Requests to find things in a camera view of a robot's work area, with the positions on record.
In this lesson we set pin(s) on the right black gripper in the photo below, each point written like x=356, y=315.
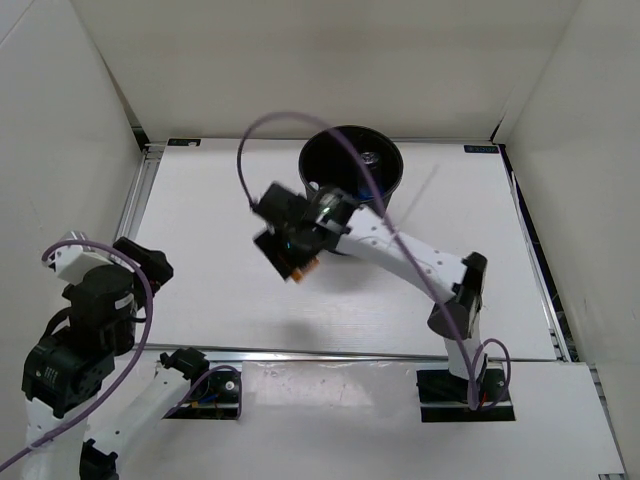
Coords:
x=272, y=247

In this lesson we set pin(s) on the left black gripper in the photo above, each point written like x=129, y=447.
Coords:
x=154, y=262

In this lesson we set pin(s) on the orange juice bottle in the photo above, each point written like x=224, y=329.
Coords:
x=300, y=272

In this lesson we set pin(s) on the clear bottle dark blue label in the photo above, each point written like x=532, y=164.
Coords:
x=373, y=162

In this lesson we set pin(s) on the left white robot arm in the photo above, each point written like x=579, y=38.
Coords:
x=110, y=289

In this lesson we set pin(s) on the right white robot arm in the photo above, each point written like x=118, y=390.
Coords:
x=454, y=284

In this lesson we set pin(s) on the black plastic bin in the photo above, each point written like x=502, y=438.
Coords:
x=325, y=163

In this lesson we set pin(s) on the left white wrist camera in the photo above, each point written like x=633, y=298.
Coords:
x=72, y=262

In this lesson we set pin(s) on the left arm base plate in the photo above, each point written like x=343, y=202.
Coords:
x=218, y=397

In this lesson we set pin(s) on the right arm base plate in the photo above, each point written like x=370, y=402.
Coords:
x=443, y=397

